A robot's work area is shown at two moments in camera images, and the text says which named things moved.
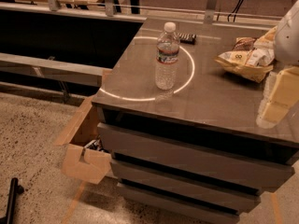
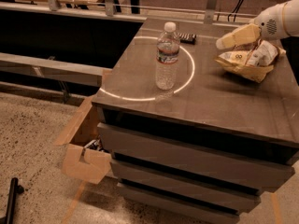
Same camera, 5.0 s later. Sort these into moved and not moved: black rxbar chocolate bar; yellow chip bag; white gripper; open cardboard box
Moved: white gripper
Not moved: open cardboard box; black rxbar chocolate bar; yellow chip bag
